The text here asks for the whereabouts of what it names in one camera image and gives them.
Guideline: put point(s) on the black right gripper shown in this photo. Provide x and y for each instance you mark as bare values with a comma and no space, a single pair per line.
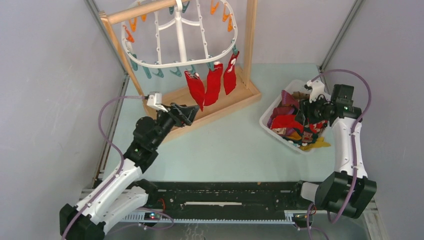
305,111

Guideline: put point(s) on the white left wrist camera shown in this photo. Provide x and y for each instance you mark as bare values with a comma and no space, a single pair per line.
154,101

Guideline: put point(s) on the white oval clip hanger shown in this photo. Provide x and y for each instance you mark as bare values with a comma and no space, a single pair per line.
178,21

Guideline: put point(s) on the white laundry basket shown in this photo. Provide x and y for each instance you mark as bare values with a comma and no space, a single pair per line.
293,86

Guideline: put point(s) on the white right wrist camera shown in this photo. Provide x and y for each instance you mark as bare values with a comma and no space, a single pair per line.
316,88

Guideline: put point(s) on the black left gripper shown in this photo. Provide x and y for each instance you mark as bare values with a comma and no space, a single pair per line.
188,114

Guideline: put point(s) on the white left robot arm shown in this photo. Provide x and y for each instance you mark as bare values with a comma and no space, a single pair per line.
116,179

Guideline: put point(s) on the pile of colourful socks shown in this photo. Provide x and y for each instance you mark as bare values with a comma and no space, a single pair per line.
283,121

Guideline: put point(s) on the red Santa sock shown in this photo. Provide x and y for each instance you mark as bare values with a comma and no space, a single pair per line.
213,81
229,76
196,88

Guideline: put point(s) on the wooden hanger stand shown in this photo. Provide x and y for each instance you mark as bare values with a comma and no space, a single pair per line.
244,94

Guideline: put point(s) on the teal clothespin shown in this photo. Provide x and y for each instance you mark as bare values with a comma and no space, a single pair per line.
191,69
177,72
210,64
185,6
158,72
235,51

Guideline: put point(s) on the orange clothespin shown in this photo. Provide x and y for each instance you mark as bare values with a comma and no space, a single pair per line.
214,4
133,24
230,26

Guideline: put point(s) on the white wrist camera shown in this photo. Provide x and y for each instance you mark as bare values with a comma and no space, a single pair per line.
154,101
316,88

